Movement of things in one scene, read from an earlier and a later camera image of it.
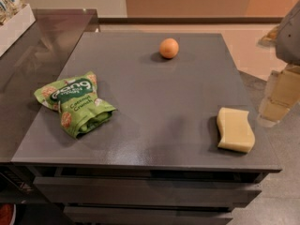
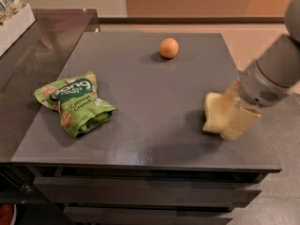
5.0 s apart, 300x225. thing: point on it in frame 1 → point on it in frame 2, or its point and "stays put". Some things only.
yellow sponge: [237, 134] → [216, 111]
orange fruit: [169, 48] stays put
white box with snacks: [16, 16] stays put
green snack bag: [81, 111] stays put
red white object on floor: [7, 213] stays put
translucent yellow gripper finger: [281, 92] → [242, 117]
